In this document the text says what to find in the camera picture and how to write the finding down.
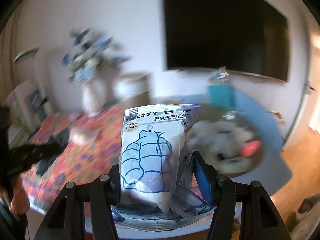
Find blue white wipes pouch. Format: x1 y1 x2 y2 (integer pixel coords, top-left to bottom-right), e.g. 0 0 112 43
112 104 215 232

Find pink soft packet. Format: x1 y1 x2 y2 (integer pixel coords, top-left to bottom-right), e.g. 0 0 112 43
240 140 261 157

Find person's left hand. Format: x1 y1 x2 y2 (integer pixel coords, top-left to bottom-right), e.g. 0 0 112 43
0 177 30 215

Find blue mat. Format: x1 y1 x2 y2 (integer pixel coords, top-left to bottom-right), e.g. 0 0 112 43
181 89 292 195

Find teal cloth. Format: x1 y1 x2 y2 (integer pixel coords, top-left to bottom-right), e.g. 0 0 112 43
36 128 70 176

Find translucent white plastic bag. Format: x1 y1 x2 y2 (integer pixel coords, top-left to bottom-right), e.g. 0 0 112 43
69 127 100 146

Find round basket bin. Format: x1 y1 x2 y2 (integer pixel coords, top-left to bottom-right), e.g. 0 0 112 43
187 111 264 178

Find floral orange tablecloth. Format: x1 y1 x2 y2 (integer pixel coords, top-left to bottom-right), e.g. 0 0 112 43
22 107 125 212

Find white ribbed ceramic vase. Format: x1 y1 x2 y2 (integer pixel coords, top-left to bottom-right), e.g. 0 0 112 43
81 77 107 118

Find white desk lamp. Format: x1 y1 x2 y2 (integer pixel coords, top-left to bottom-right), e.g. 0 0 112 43
12 47 42 86

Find blue white artificial flowers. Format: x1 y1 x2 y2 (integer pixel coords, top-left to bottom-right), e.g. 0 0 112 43
61 28 130 83

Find black wall television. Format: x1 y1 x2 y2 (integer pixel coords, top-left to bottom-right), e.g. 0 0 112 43
163 0 289 82

